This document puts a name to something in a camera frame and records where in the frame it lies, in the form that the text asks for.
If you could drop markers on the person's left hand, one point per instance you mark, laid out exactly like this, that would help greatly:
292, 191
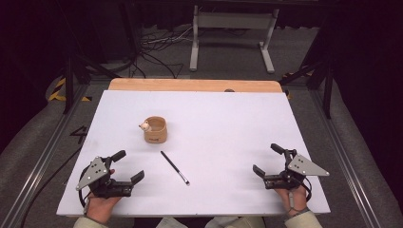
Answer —
101, 207

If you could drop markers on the thin black brush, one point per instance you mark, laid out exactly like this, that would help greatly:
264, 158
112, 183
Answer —
174, 167

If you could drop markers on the tan cup with animal figure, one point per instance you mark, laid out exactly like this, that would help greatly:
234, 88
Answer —
156, 131

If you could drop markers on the aluminium floor rail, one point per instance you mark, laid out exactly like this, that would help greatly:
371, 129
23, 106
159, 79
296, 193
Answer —
44, 158
345, 164

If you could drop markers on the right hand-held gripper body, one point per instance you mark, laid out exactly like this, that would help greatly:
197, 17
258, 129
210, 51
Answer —
294, 172

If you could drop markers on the white board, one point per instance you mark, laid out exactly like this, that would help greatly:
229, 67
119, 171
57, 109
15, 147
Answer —
215, 126

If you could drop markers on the white metal stand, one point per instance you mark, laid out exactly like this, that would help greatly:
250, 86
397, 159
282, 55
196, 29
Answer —
233, 20

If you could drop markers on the black metal stand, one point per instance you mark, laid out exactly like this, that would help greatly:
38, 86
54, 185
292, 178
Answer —
70, 82
328, 91

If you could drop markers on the wooden table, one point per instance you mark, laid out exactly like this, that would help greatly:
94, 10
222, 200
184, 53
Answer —
190, 85

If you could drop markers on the yellow black hazard tape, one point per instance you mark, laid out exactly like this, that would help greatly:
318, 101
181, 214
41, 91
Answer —
296, 74
57, 93

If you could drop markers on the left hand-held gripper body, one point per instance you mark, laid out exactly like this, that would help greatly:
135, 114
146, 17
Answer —
104, 185

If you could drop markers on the person's right hand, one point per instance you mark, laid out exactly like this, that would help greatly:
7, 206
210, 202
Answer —
293, 198

